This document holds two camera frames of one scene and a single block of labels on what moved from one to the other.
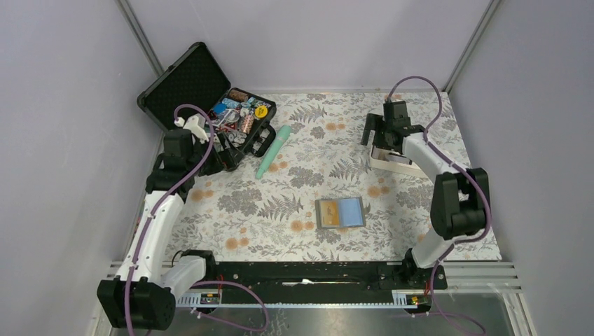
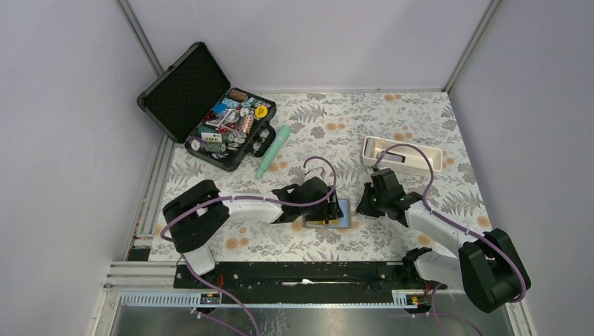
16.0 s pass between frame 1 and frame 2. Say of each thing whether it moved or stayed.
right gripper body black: moved
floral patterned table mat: stayed
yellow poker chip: stayed
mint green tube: stayed
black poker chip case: stayed
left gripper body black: moved
